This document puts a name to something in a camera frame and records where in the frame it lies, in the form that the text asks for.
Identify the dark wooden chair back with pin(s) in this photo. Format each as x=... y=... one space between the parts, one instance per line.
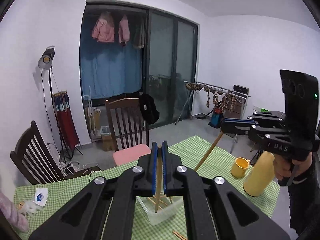
x=127 y=126

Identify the white tissue packet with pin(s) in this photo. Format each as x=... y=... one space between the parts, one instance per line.
x=41 y=196

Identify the pink seat cushion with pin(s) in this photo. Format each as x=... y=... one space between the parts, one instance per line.
x=130 y=154

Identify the pink hanging garment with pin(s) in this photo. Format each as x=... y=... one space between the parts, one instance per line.
x=123 y=31

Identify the studio lamp on stand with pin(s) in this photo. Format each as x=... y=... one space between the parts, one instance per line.
x=45 y=64

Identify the yellow mug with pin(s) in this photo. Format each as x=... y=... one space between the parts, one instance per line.
x=240 y=167

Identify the pink hanging jacket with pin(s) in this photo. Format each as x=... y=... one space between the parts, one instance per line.
x=103 y=30

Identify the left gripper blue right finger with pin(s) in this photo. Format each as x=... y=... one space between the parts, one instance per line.
x=214 y=208

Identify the dark wooden chair left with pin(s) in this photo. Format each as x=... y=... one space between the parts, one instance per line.
x=32 y=158

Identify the yellow thermos bottle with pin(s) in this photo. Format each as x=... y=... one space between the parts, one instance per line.
x=260 y=176

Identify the pink white ribbed vase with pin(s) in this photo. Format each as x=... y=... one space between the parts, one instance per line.
x=10 y=212

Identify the clear plastic container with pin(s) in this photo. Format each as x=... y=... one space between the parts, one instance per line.
x=167 y=208

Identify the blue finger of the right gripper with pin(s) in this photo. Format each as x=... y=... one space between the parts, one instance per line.
x=242 y=130
x=247 y=122

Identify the blue curtain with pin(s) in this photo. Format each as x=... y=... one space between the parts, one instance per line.
x=108 y=69

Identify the metal drying rack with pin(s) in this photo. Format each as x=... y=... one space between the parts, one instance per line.
x=223 y=99

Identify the wooden chopstick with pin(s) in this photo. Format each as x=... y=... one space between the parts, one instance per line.
x=209 y=151
x=158 y=178
x=178 y=235

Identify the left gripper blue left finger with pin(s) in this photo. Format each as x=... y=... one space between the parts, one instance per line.
x=104 y=208

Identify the right hand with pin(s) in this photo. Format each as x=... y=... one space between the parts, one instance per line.
x=282 y=166

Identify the beige plush toy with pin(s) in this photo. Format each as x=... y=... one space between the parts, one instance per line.
x=28 y=208

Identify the black bag on chair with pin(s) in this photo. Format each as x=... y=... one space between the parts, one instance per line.
x=148 y=108

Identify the dark wooden chair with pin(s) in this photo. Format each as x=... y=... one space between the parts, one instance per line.
x=127 y=126
x=32 y=158

